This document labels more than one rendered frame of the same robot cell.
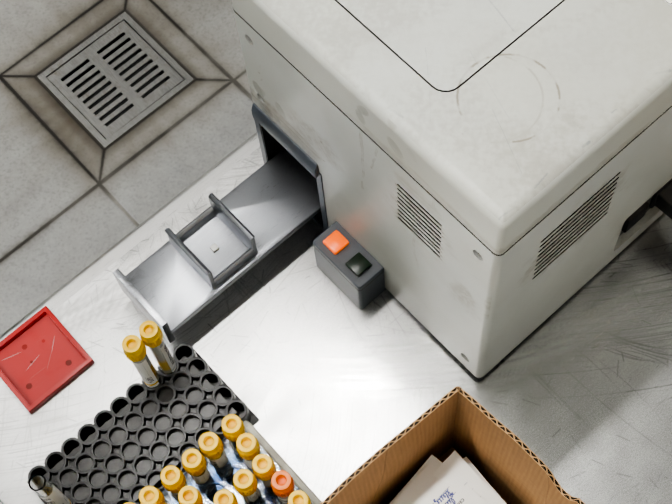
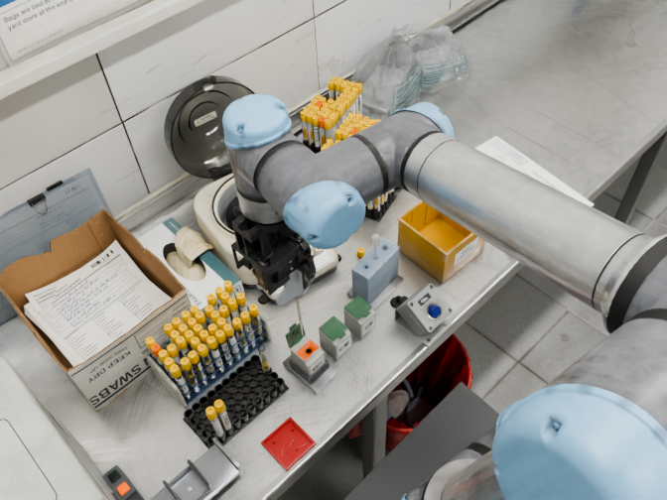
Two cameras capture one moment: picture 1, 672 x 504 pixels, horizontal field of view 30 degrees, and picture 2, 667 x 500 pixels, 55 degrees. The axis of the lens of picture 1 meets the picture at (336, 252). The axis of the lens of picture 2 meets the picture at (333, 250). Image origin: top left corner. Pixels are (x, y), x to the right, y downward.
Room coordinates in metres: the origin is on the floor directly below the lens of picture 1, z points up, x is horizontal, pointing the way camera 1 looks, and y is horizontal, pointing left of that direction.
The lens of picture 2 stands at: (0.85, 0.32, 1.94)
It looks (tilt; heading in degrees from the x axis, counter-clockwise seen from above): 50 degrees down; 174
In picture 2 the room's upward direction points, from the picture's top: 4 degrees counter-clockwise
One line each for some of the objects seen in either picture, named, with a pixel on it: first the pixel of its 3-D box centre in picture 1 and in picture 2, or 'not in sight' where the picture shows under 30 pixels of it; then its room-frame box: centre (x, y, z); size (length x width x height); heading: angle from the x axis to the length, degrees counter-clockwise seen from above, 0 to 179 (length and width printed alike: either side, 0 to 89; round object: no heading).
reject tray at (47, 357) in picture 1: (38, 359); (288, 442); (0.39, 0.26, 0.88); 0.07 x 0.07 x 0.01; 35
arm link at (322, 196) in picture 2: not in sight; (323, 189); (0.35, 0.36, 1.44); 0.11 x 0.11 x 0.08; 28
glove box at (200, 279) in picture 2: not in sight; (190, 265); (0.00, 0.11, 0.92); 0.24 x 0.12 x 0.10; 35
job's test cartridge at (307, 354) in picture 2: not in sight; (308, 358); (0.26, 0.32, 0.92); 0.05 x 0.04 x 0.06; 38
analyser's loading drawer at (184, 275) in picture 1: (233, 229); (178, 498); (0.47, 0.08, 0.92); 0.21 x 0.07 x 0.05; 125
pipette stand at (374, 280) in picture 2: not in sight; (375, 273); (0.09, 0.47, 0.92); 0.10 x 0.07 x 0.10; 132
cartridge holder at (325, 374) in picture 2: not in sight; (309, 366); (0.26, 0.32, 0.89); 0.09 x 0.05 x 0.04; 38
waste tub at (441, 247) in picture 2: not in sight; (442, 235); (0.02, 0.63, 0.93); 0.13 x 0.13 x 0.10; 33
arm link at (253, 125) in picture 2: not in sight; (261, 148); (0.28, 0.30, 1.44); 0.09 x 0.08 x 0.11; 28
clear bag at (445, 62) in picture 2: not in sight; (436, 51); (-0.60, 0.77, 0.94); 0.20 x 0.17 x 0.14; 106
